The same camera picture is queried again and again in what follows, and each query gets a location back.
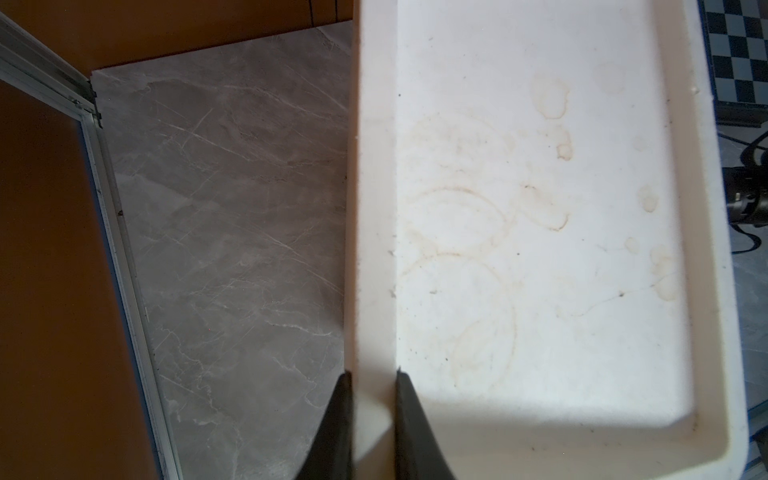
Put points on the white plastic drawer cabinet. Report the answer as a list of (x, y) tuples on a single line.
[(537, 237)]

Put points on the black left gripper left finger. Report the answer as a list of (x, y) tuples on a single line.
[(330, 454)]

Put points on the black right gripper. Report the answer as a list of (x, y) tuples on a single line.
[(746, 195)]

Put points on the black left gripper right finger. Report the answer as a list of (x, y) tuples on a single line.
[(417, 453)]

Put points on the black white chessboard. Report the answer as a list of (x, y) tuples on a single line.
[(735, 39)]

